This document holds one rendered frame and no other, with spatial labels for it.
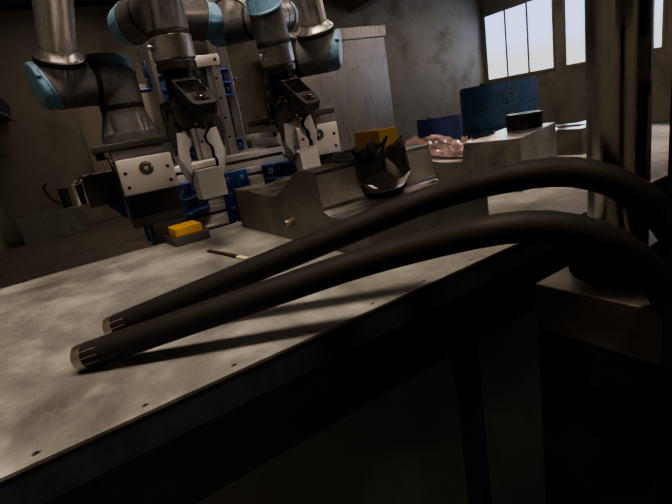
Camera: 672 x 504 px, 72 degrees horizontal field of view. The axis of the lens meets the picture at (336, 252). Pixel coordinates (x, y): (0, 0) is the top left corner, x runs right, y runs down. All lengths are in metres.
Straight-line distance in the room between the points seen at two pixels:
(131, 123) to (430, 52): 9.94
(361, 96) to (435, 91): 3.23
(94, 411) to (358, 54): 7.92
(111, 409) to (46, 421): 0.06
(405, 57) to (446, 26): 1.28
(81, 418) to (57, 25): 1.04
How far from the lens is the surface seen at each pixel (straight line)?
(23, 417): 0.53
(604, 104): 0.56
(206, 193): 0.91
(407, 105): 10.58
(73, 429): 0.48
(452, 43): 11.50
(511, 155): 1.02
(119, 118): 1.44
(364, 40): 8.32
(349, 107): 8.02
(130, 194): 1.30
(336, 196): 0.78
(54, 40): 1.37
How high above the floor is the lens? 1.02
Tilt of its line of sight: 16 degrees down
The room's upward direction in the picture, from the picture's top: 10 degrees counter-clockwise
